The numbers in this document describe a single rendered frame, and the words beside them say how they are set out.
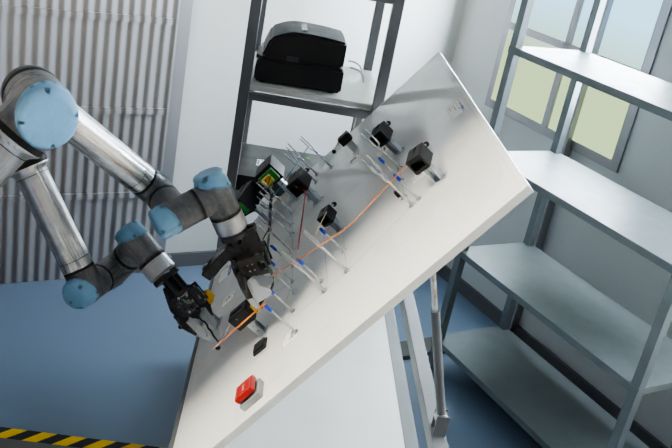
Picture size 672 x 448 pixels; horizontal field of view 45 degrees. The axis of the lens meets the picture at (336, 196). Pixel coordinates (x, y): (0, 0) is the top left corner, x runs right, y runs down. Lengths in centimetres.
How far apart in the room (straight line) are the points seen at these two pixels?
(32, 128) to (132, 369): 230
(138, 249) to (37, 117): 57
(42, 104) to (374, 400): 131
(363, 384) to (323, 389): 13
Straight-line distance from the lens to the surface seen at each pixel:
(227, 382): 201
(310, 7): 439
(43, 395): 362
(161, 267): 204
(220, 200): 183
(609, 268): 411
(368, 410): 237
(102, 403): 358
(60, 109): 161
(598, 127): 410
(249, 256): 190
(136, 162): 188
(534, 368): 407
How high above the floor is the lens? 217
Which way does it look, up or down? 22 degrees down
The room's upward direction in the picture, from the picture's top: 11 degrees clockwise
